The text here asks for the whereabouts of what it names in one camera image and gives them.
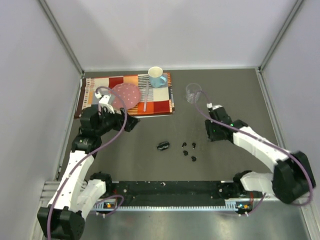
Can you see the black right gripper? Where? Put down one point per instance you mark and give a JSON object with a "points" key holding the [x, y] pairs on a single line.
{"points": [[209, 125]]}

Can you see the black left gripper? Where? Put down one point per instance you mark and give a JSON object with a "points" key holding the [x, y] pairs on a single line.
{"points": [[119, 119]]}

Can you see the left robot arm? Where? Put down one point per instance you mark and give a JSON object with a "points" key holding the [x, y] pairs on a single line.
{"points": [[65, 215]]}

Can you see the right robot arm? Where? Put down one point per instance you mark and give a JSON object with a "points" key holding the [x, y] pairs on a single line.
{"points": [[290, 175]]}

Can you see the pink polka dot plate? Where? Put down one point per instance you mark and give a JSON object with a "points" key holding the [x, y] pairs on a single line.
{"points": [[129, 93]]}

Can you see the colourful patchwork placemat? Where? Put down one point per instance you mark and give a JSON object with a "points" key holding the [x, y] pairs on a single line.
{"points": [[160, 100]]}

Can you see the pink plastic knife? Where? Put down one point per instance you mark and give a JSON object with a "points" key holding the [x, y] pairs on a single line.
{"points": [[146, 96]]}

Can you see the clear drinking glass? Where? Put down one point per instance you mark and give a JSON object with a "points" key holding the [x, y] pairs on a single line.
{"points": [[193, 92]]}

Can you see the light blue mug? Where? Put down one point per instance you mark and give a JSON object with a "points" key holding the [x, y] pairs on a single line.
{"points": [[156, 77]]}

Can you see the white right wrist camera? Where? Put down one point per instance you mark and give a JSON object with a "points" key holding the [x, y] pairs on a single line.
{"points": [[210, 106]]}

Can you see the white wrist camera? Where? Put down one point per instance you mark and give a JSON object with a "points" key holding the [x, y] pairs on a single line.
{"points": [[105, 102], [210, 106]]}

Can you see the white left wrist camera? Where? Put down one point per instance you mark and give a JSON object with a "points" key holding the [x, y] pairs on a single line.
{"points": [[105, 102]]}

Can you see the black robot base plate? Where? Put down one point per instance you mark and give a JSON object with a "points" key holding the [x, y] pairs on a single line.
{"points": [[175, 193]]}

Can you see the grey slotted cable duct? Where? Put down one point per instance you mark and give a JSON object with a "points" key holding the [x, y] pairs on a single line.
{"points": [[228, 205]]}

